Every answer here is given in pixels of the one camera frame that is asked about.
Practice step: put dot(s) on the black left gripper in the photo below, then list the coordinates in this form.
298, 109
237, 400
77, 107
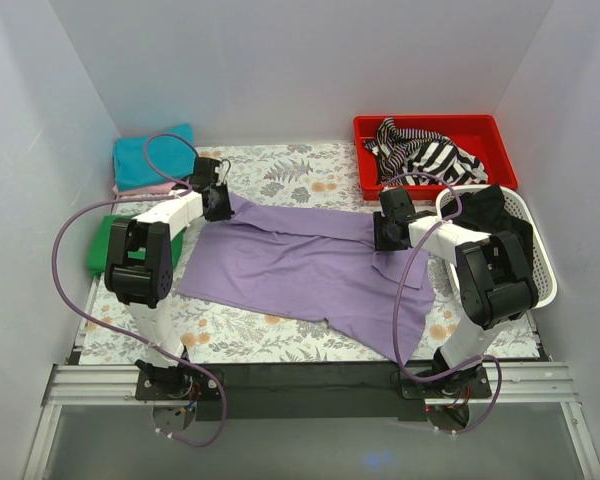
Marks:
220, 206

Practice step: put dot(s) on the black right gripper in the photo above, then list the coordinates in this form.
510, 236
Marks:
386, 235

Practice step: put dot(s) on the lilac purple t shirt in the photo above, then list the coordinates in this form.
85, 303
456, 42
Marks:
311, 264

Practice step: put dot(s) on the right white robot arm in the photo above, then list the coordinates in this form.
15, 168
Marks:
494, 278

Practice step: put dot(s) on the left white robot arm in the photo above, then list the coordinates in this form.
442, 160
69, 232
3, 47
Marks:
139, 268

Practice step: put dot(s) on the teal folded t shirt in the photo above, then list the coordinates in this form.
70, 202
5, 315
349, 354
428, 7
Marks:
170, 155

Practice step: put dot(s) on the black white striped shirt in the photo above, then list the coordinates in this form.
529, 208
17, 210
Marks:
401, 150

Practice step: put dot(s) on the pink folded t shirt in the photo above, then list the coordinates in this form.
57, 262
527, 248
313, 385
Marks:
157, 189

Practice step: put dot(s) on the floral patterned table cloth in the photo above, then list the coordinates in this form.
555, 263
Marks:
301, 175

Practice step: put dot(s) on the black garment in basket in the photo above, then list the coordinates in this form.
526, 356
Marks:
485, 211

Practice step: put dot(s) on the red plastic bin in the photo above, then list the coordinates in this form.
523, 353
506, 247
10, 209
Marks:
476, 134

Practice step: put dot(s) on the green folded t shirt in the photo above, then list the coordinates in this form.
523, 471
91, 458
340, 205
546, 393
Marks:
97, 253

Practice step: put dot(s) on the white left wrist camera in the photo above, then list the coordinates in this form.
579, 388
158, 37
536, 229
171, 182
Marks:
224, 168

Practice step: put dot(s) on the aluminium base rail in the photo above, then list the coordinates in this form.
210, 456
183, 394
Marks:
523, 420

